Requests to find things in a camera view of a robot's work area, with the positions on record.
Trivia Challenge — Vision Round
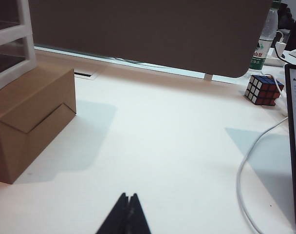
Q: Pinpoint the white plastic drawer cabinet frame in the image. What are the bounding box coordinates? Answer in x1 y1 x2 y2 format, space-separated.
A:
0 0 37 95

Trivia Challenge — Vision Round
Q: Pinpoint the brown cardboard box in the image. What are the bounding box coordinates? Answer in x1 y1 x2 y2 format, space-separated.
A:
0 60 77 185

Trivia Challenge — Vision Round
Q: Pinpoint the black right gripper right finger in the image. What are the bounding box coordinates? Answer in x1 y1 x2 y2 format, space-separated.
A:
128 193 151 234

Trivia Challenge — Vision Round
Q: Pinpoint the white charging cable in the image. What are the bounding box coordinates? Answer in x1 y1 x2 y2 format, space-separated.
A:
236 72 290 234

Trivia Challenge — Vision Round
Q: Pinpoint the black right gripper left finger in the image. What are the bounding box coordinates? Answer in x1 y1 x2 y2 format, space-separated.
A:
95 192 130 234

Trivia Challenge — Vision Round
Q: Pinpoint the grey desk partition panel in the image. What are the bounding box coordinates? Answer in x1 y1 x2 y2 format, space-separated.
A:
27 0 274 78

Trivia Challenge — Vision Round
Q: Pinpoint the white power adapter plug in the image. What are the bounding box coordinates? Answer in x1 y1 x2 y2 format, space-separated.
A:
274 30 289 59

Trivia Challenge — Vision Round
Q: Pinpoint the black Rubik's cube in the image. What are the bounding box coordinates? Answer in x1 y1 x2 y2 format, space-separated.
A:
244 75 285 107

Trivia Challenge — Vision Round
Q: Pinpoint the clear water bottle green label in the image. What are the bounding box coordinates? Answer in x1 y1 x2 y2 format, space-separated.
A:
249 1 279 71

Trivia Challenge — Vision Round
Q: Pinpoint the white power strip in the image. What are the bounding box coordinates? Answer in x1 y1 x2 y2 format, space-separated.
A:
264 47 296 67

